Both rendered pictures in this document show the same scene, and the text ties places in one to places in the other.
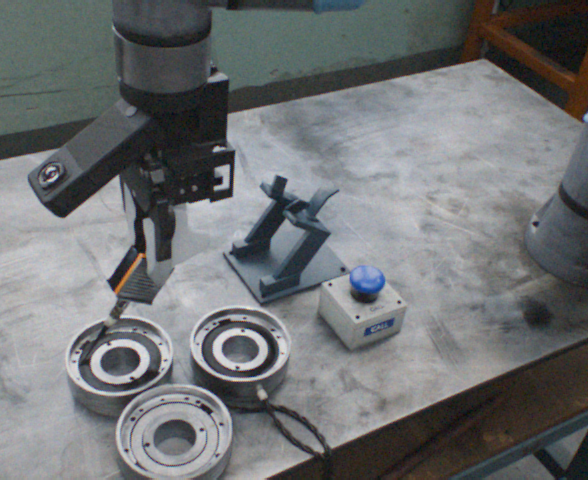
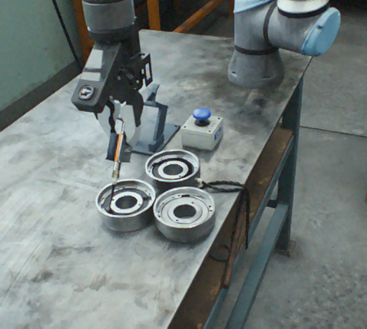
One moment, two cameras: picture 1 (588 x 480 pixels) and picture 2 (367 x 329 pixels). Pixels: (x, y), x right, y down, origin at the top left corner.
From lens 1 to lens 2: 42 cm
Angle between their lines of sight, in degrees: 25
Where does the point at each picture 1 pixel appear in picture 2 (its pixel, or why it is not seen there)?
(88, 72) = not seen: outside the picture
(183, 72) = (131, 12)
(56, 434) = (124, 249)
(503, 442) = (267, 180)
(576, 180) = (246, 40)
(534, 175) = (210, 60)
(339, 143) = not seen: hidden behind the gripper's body
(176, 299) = not seen: hidden behind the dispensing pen
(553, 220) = (243, 64)
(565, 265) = (258, 80)
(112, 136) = (105, 61)
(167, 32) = not seen: outside the picture
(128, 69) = (105, 20)
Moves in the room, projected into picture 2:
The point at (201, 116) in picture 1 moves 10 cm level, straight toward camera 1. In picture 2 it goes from (131, 40) to (171, 56)
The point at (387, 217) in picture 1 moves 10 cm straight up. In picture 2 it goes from (170, 100) to (167, 64)
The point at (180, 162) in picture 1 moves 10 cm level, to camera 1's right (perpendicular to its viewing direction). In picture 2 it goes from (135, 65) to (188, 49)
